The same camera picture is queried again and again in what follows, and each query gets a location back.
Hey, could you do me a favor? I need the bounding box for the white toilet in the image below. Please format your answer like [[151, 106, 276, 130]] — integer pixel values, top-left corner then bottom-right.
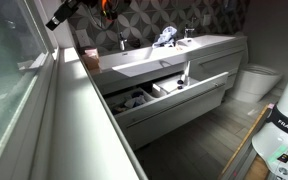
[[229, 64, 282, 103]]

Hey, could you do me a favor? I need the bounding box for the closed white right drawer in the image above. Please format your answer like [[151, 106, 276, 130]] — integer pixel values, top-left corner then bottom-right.
[[189, 48, 244, 90]]

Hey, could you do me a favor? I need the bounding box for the sliding glass window pane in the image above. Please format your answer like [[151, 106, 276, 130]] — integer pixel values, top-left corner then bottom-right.
[[0, 0, 60, 180]]

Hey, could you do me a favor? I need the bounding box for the white window sill ledge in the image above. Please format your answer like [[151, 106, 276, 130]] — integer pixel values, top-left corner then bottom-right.
[[47, 47, 148, 180]]

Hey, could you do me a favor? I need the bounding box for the chrome faucet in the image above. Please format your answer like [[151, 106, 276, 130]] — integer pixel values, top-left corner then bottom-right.
[[119, 32, 127, 51], [184, 17, 197, 38]]

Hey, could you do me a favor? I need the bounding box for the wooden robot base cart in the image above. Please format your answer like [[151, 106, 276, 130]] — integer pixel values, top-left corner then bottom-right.
[[218, 105, 272, 180]]

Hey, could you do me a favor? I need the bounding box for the right chrome faucet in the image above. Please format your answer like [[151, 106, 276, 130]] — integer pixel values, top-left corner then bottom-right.
[[184, 17, 197, 38]]

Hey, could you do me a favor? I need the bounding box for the white drawer organizer tray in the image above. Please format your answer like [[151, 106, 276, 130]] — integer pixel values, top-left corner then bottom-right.
[[152, 74, 198, 98]]

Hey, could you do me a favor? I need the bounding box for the left chrome faucet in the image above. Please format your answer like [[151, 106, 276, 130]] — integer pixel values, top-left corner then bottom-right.
[[119, 32, 127, 51]]

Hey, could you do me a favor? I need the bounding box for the white bathroom vanity counter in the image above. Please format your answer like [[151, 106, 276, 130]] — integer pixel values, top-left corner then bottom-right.
[[90, 35, 247, 93]]

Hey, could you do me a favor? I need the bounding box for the blue crumpled cloth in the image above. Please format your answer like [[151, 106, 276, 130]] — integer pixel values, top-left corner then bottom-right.
[[152, 26, 177, 48]]

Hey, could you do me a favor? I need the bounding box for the white wall outlet plate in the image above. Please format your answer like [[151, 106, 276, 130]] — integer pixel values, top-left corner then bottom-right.
[[76, 29, 90, 47]]

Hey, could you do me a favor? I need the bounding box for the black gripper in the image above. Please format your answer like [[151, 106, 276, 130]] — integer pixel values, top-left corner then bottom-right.
[[46, 0, 82, 31]]

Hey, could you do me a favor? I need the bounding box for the open white vanity drawer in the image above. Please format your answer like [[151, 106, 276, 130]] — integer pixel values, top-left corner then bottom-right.
[[105, 72, 228, 150]]

